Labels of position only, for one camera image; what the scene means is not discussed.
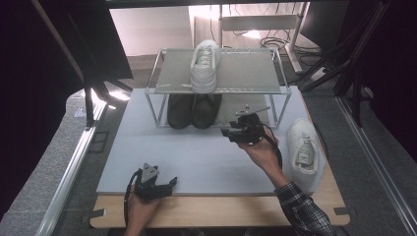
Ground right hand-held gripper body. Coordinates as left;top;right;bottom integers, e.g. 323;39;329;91
234;104;271;147

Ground black shoe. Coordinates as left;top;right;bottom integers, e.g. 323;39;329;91
166;93;196;130
191;93;223;130

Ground white metal desk frame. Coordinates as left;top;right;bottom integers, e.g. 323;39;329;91
218;3;311;73

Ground person's left hand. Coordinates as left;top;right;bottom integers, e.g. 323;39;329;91
125;185;162;232

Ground black tripod stands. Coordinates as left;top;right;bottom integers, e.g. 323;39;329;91
296;0;391;127

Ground white sneaker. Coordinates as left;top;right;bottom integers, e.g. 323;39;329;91
190;38;221;94
286;117;321;194

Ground person's right hand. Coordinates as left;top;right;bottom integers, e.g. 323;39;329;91
237;130;284;180

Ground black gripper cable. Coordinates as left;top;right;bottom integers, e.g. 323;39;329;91
260;123;284;171
123;168;145;229

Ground metal shoe rack grey shelves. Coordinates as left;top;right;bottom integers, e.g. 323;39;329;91
144;47;293;130

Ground aluminium rail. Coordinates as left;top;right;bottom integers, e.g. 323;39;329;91
35;97;109;236
335;96;417;235

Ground pale blue mat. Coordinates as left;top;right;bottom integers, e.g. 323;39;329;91
96;86;327;197

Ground black monitor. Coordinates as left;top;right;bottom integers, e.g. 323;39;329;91
299;1;348;50

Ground black floor cables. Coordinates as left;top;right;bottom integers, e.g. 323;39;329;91
260;35;321;67

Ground black stand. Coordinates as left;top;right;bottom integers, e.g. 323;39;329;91
67;13;134;129

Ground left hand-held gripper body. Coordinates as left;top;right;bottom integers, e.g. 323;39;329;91
134;162;165;202

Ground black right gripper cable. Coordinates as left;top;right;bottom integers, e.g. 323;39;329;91
260;123;284;171

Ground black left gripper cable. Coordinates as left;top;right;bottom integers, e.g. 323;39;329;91
123;168;145;229

